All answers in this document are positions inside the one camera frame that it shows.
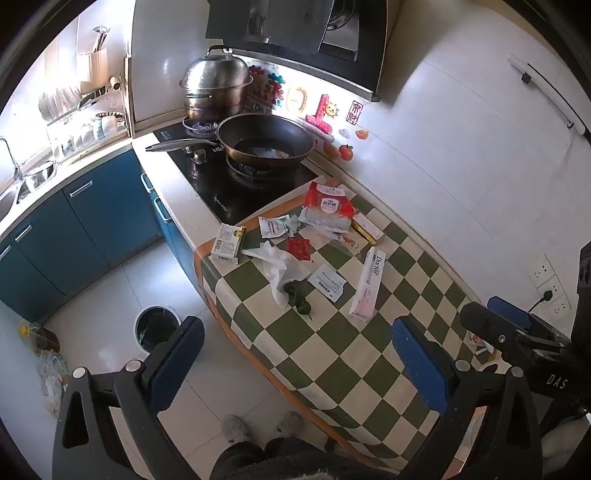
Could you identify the wooden cutting board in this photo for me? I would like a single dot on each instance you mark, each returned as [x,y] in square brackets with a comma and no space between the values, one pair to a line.
[129,94]

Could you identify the white utensil holder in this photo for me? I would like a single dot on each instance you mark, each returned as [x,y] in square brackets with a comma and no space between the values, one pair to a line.
[94,64]

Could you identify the blue kitchen cabinet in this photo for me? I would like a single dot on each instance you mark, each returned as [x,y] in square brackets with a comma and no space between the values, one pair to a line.
[78,230]
[178,240]

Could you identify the white green sachet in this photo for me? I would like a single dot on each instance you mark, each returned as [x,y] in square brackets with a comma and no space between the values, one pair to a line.
[272,227]

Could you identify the clear plastic wrapper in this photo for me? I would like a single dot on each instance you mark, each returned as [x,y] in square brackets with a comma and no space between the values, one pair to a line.
[344,240]

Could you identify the black trash bin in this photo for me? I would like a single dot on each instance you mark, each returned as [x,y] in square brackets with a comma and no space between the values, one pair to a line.
[154,330]

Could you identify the long pink white box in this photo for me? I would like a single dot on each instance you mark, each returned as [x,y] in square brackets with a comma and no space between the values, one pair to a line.
[368,281]

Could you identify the dish rack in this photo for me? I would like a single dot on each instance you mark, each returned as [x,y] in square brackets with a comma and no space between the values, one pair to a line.
[85,131]

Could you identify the person's right forearm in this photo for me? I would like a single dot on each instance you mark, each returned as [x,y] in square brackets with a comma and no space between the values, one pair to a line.
[561,443]

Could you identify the black frying pan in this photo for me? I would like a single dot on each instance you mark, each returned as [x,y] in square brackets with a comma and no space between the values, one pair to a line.
[268,138]

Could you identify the stack of white plates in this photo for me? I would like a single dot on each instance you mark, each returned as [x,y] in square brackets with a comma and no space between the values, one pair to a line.
[57,104]

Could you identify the black plug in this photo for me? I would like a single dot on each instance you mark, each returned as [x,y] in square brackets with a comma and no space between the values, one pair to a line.
[547,295]

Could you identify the white medicine box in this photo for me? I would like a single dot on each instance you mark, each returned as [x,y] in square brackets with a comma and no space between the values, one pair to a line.
[227,243]

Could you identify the cooking oil bottle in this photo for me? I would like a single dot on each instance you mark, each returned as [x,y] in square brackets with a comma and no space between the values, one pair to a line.
[41,337]

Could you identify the red tomato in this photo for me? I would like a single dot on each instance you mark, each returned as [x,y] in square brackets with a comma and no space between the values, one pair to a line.
[346,153]

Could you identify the steel sink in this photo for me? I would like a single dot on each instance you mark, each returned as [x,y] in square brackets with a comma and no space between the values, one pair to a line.
[9,203]

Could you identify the white crumpled plastic bag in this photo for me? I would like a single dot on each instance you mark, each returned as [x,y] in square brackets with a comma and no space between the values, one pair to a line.
[277,265]

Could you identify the white wall rail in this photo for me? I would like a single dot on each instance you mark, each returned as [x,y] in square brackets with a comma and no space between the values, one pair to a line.
[545,90]

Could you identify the clear plastic bags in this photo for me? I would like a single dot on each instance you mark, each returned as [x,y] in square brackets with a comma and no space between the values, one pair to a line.
[51,378]

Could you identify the steel bowl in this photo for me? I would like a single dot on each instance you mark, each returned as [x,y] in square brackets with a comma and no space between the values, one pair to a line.
[39,174]

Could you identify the stainless steel steamer pot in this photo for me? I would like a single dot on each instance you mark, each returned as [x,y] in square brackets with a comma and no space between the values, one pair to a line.
[214,85]

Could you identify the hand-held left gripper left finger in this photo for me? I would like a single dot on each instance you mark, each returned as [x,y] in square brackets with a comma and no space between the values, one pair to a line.
[178,364]

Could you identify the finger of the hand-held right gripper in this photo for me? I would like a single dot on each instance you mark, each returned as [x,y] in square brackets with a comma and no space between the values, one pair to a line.
[480,321]
[508,308]

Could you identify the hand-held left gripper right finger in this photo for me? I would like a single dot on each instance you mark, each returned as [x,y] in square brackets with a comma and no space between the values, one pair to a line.
[418,364]

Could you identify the person's legs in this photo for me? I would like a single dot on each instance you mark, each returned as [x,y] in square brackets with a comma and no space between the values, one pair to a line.
[286,461]

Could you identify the grey fluffy slipper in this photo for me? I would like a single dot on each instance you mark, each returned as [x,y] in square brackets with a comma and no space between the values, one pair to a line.
[236,429]

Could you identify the green white checkered tablecloth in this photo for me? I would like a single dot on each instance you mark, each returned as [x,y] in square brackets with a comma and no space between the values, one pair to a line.
[323,341]

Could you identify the white wall socket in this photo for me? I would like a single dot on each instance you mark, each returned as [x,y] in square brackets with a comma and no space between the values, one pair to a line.
[541,268]
[556,284]
[561,308]

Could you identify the red white plastic bag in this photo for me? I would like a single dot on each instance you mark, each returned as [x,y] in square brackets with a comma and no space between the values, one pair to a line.
[328,201]

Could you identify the yellow red box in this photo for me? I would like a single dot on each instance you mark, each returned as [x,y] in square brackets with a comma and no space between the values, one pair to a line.
[367,227]

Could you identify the white printed sachet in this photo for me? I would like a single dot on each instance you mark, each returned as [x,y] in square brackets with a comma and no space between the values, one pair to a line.
[327,282]

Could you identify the green pepper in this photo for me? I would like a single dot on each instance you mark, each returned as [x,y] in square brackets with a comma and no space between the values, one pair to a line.
[298,302]

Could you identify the black range hood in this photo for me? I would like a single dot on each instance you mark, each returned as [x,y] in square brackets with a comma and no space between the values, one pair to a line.
[295,32]

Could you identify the red sachet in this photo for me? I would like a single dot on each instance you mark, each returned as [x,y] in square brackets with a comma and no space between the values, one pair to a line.
[299,248]

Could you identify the black gas stove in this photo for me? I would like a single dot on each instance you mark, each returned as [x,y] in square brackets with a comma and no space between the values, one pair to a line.
[240,194]

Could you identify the chrome faucet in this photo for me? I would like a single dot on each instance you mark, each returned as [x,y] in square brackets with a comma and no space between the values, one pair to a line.
[10,157]

